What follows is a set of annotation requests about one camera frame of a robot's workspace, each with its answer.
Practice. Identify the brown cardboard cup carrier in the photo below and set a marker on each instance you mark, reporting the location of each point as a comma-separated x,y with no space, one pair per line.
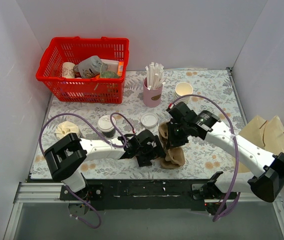
174,155

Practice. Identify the orange and white package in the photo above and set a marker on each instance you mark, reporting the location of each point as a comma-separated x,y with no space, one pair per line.
114,66

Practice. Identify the red plastic shopping basket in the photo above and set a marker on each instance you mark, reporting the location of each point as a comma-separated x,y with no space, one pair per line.
75,50

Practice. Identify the floral patterned table mat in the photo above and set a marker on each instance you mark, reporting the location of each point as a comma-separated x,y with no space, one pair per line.
213,91

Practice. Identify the aluminium frame rail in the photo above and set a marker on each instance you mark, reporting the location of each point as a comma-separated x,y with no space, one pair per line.
39,214

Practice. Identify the cream crumpled napkin bundle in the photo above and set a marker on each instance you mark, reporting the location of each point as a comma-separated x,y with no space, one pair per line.
66,128

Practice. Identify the pink straw holder cup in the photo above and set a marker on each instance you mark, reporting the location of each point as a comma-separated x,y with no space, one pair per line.
152,97

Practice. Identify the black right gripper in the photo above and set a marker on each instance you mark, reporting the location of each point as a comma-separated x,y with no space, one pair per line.
172,135

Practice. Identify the cream paper bag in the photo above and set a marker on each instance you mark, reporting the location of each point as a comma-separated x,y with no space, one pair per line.
265,134

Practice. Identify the black single paper cup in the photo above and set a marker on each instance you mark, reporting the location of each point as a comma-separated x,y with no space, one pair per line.
109,134

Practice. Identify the white wrapped straws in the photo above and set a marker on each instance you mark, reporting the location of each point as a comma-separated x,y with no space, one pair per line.
154,76

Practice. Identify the white plastic cup lids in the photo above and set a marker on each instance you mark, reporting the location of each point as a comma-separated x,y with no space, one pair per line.
149,120

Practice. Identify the grey crumpled snack bag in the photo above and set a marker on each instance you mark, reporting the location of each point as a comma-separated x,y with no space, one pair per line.
90,67

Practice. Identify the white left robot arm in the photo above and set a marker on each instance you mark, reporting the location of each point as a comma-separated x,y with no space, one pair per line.
65,156

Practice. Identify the green round item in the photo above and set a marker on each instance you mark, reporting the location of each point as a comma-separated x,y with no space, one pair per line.
109,75

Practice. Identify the stack of paper cups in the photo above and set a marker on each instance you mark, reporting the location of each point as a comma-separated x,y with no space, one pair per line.
182,89

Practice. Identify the white printed cup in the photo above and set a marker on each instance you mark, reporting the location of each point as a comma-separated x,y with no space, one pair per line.
68,70

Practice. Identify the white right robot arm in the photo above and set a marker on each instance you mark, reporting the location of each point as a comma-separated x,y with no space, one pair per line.
266,176

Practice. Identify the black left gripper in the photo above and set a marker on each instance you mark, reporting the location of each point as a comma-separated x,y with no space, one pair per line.
154,149

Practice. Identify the white plastic cup lid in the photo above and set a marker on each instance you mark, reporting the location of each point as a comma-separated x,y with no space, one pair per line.
104,124

